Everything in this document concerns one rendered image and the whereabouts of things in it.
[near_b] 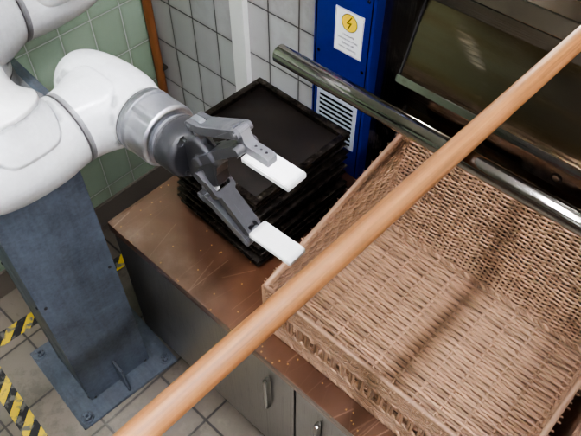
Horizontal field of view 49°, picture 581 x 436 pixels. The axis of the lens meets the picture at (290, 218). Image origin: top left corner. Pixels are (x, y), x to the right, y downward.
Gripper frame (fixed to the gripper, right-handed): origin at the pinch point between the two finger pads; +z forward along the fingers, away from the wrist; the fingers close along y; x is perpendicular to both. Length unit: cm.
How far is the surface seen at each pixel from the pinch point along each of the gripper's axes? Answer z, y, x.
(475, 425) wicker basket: 26, 61, -22
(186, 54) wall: -98, 59, -63
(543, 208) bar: 20.7, 3.1, -23.4
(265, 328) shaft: 8.0, -0.7, 12.7
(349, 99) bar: -9.9, 3.0, -24.0
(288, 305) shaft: 8.0, -0.8, 9.3
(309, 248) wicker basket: -18, 47, -25
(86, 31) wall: -114, 46, -41
